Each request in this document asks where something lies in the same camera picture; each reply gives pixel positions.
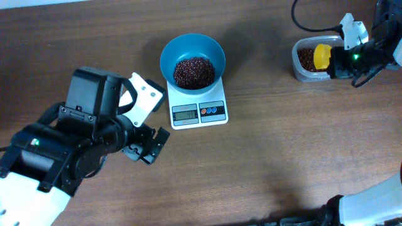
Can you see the yellow measuring scoop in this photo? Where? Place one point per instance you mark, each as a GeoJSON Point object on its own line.
{"type": "Point", "coordinates": [321, 56]}

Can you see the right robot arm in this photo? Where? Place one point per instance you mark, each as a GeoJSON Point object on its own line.
{"type": "Point", "coordinates": [368, 124]}

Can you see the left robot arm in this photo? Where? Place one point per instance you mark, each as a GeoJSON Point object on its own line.
{"type": "Point", "coordinates": [46, 162]}

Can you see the white digital kitchen scale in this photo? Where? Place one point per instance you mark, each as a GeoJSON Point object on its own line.
{"type": "Point", "coordinates": [197, 108]}

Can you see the red beans in bowl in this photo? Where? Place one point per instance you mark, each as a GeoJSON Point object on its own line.
{"type": "Point", "coordinates": [194, 73]}

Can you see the blue plastic bowl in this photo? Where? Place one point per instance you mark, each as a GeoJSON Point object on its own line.
{"type": "Point", "coordinates": [188, 46]}

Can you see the red beans in container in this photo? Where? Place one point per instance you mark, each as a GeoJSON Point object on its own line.
{"type": "Point", "coordinates": [305, 56]}

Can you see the clear plastic bean container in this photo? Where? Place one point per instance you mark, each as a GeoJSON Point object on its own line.
{"type": "Point", "coordinates": [303, 75]}

